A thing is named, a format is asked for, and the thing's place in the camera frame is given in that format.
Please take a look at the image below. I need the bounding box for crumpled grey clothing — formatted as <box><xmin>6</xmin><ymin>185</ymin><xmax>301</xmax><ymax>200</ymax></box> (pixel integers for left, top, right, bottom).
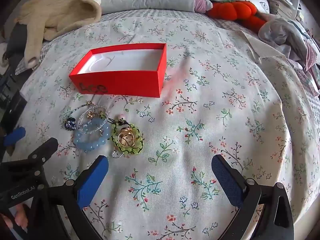
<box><xmin>259</xmin><ymin>17</ymin><xmax>320</xmax><ymax>70</ymax></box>

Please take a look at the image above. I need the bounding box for beige fleece blanket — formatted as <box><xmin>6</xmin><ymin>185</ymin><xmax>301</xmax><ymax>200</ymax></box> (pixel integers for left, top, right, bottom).
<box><xmin>14</xmin><ymin>0</ymin><xmax>103</xmax><ymax>68</ymax></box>

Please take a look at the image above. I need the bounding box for stack of books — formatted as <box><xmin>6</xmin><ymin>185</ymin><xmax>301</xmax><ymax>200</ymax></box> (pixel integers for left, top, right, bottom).
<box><xmin>269</xmin><ymin>0</ymin><xmax>304</xmax><ymax>20</ymax></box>

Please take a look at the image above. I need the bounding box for gold hair clip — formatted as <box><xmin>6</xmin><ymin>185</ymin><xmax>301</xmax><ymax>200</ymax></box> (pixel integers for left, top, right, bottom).
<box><xmin>117</xmin><ymin>128</ymin><xmax>137</xmax><ymax>147</ymax></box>

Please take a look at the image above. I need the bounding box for person's left hand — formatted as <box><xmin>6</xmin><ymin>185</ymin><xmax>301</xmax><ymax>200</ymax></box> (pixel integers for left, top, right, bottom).
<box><xmin>0</xmin><ymin>203</ymin><xmax>29</xmax><ymax>233</ymax></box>

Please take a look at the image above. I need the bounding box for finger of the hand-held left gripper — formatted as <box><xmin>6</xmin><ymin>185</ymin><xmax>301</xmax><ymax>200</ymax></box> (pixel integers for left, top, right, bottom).
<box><xmin>0</xmin><ymin>137</ymin><xmax>59</xmax><ymax>180</ymax></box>
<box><xmin>0</xmin><ymin>90</ymin><xmax>27</xmax><ymax>155</ymax></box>

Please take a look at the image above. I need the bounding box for green bead bracelet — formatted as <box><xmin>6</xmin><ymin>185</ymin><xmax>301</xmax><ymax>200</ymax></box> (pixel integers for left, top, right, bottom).
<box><xmin>111</xmin><ymin>114</ymin><xmax>144</xmax><ymax>155</ymax></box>

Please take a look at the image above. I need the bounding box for clear bead bracelet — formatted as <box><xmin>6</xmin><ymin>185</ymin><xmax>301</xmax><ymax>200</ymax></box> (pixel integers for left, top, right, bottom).
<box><xmin>79</xmin><ymin>104</ymin><xmax>110</xmax><ymax>133</ymax></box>

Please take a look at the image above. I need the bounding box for pink striped cloth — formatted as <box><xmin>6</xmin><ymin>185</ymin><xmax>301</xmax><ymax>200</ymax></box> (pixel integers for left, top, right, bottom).
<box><xmin>295</xmin><ymin>42</ymin><xmax>320</xmax><ymax>95</ymax></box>

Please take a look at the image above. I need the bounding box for orange pumpkin plush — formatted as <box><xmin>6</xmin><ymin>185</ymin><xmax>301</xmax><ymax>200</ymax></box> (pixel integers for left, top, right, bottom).
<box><xmin>206</xmin><ymin>0</ymin><xmax>267</xmax><ymax>33</ymax></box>

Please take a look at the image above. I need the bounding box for light blue bead bracelet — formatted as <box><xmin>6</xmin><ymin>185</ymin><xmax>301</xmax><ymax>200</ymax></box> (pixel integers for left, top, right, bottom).
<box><xmin>73</xmin><ymin>119</ymin><xmax>111</xmax><ymax>152</ymax></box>

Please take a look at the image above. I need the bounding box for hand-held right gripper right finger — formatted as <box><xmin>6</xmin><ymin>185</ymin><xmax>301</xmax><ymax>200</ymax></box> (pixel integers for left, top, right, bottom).
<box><xmin>211</xmin><ymin>154</ymin><xmax>295</xmax><ymax>240</ymax></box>

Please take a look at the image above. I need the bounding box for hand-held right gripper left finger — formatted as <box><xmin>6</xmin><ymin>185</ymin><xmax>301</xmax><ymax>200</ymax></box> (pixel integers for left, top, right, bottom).
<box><xmin>30</xmin><ymin>155</ymin><xmax>109</xmax><ymax>240</ymax></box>

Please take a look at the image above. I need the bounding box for red cardboard box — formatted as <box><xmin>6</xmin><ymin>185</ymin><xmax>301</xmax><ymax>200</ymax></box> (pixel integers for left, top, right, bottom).
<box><xmin>69</xmin><ymin>43</ymin><xmax>167</xmax><ymax>98</ymax></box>

